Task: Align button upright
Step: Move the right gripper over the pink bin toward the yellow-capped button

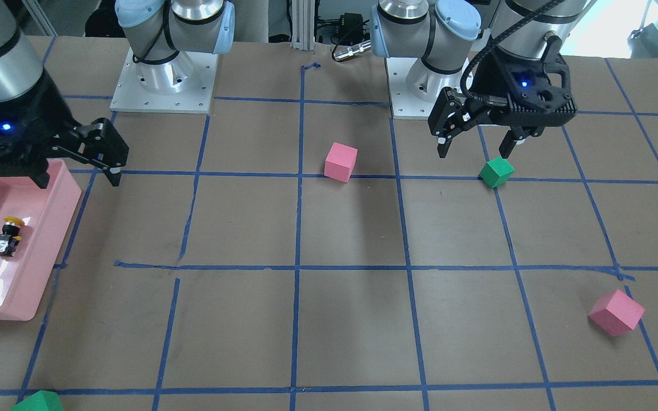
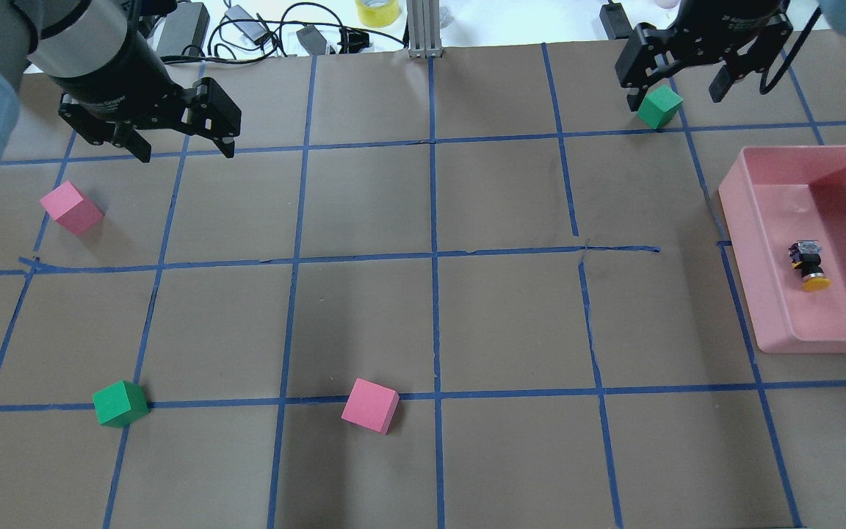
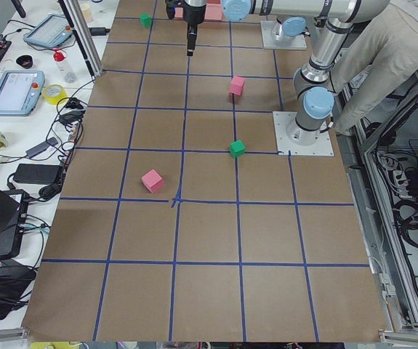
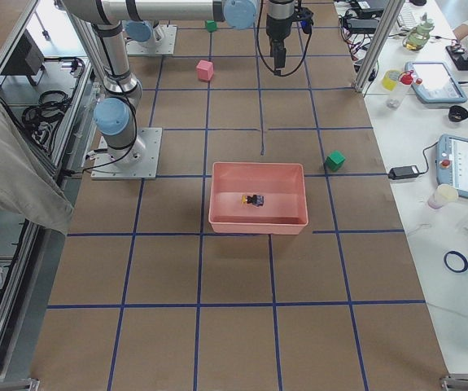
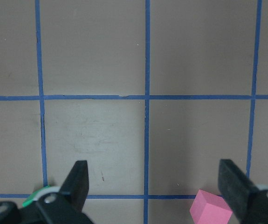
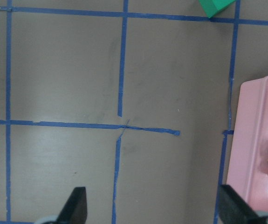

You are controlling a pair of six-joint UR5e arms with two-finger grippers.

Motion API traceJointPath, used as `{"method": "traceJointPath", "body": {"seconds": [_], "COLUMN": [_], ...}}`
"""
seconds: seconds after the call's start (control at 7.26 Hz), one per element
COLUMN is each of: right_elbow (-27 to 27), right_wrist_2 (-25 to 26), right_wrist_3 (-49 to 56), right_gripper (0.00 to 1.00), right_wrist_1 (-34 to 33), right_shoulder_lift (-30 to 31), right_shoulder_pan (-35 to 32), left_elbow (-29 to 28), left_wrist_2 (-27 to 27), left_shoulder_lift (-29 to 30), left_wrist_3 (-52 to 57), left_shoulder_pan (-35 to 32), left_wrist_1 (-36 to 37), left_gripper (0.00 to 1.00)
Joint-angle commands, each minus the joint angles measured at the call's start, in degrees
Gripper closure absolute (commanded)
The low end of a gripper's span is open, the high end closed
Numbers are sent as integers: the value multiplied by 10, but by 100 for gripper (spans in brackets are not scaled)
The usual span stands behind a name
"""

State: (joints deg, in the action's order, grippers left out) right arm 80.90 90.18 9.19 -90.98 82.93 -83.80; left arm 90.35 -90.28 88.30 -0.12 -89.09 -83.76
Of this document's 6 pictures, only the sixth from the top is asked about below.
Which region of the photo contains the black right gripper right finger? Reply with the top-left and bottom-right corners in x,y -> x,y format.
218,184 -> 268,224

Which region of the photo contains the pink plastic tray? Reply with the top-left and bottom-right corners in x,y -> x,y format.
227,76 -> 268,212

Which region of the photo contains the green foam cube near tray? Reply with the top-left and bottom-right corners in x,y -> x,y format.
199,0 -> 235,18

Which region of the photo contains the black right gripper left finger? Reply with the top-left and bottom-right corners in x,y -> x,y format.
55,187 -> 88,224

